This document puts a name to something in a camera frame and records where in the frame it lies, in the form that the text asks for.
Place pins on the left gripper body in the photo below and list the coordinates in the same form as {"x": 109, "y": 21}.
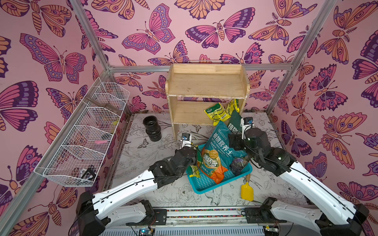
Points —
{"x": 194, "y": 160}

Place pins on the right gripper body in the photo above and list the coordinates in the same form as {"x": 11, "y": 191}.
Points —
{"x": 236, "y": 141}

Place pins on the dark green soil bag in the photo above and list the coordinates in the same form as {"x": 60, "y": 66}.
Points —
{"x": 240, "y": 157}

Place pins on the yellow green fertilizer packet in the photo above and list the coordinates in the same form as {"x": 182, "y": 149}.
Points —
{"x": 232, "y": 106}
{"x": 194, "y": 171}
{"x": 217, "y": 113}

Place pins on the teal and orange soil bag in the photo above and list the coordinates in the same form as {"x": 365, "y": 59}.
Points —
{"x": 217, "y": 154}

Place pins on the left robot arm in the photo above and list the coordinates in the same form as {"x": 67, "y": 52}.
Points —
{"x": 94, "y": 212}

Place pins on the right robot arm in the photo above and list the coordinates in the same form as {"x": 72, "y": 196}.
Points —
{"x": 333, "y": 215}

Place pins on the wooden two-tier shelf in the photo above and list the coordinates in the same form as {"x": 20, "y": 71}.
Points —
{"x": 221, "y": 81}

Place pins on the teal plastic basket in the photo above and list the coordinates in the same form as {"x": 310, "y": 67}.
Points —
{"x": 204, "y": 184}

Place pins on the black ceramic pot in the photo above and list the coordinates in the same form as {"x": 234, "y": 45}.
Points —
{"x": 152, "y": 128}

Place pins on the yellow garden trowel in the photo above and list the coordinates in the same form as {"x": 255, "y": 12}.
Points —
{"x": 247, "y": 192}

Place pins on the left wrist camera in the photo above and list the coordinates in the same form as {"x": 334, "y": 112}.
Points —
{"x": 186, "y": 140}

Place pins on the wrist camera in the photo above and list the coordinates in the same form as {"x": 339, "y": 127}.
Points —
{"x": 186, "y": 140}
{"x": 246, "y": 123}

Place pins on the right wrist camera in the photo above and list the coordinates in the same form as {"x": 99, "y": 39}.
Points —
{"x": 246, "y": 123}

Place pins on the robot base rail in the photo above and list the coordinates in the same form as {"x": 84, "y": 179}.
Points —
{"x": 201, "y": 221}

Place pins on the white wire basket rack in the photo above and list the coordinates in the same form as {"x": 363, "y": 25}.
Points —
{"x": 76, "y": 155}

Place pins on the aluminium frame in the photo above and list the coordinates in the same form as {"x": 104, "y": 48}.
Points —
{"x": 16, "y": 67}

